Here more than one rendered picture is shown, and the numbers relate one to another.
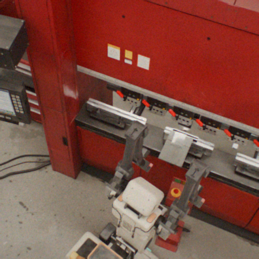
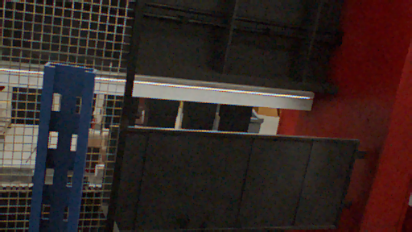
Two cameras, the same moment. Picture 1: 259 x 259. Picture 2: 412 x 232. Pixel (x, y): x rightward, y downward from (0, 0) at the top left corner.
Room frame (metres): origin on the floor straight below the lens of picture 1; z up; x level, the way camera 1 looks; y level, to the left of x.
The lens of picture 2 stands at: (3.69, -1.88, 1.87)
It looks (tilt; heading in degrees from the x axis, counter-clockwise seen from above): 14 degrees down; 135
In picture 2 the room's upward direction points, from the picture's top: 10 degrees clockwise
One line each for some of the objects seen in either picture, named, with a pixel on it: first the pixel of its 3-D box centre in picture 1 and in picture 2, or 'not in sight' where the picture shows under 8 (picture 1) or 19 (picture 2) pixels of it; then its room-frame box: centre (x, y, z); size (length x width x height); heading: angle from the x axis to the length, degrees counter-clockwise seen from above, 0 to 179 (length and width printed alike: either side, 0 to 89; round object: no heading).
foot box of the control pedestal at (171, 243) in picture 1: (170, 233); not in sight; (1.48, -0.44, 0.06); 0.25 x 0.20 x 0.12; 161
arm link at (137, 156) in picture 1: (137, 144); not in sight; (1.52, -0.08, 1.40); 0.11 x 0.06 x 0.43; 55
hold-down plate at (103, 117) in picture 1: (107, 120); not in sight; (2.06, 0.15, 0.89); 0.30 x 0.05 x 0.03; 69
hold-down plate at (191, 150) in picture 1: (183, 148); not in sight; (1.83, -0.45, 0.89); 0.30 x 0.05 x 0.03; 69
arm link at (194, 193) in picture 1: (195, 182); not in sight; (1.27, -0.43, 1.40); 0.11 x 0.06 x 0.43; 55
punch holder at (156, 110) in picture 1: (158, 102); (198, 115); (1.98, -0.22, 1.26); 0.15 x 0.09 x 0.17; 69
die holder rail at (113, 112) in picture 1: (116, 114); not in sight; (2.10, 0.08, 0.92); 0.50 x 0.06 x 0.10; 69
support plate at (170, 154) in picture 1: (175, 148); not in sight; (1.76, -0.38, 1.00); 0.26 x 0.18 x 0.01; 159
